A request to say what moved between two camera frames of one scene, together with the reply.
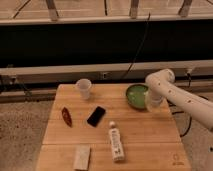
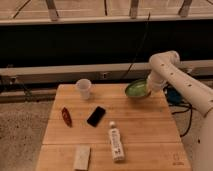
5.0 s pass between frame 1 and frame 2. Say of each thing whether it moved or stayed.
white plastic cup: stayed
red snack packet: stayed
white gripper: moved
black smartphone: stayed
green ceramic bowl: moved
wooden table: stayed
